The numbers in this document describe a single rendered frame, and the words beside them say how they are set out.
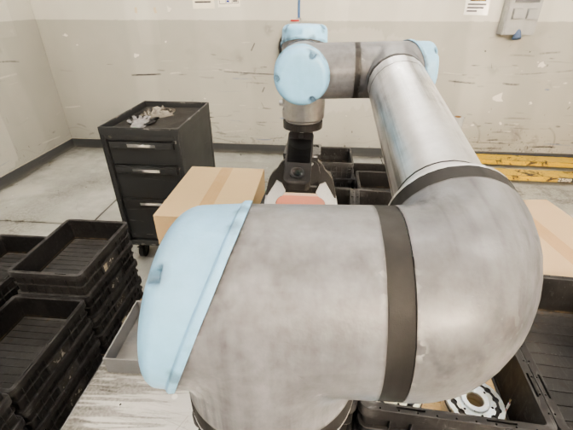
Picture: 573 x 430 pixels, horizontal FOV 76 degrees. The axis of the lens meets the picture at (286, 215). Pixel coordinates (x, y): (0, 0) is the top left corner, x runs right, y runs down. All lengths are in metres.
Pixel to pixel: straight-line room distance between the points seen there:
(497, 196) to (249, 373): 0.18
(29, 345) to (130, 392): 0.79
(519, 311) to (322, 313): 0.10
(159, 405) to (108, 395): 0.13
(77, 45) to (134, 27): 0.66
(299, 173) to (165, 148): 1.58
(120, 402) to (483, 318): 0.90
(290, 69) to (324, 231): 0.35
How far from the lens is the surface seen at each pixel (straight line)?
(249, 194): 1.30
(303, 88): 0.52
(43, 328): 1.78
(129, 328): 1.14
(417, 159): 0.31
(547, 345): 1.04
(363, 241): 0.19
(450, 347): 0.20
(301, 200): 0.78
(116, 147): 2.27
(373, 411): 0.68
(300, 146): 0.65
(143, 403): 0.99
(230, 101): 4.11
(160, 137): 2.13
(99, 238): 1.99
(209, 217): 0.21
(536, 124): 4.60
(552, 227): 1.37
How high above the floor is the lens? 1.49
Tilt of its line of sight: 30 degrees down
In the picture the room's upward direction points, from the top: straight up
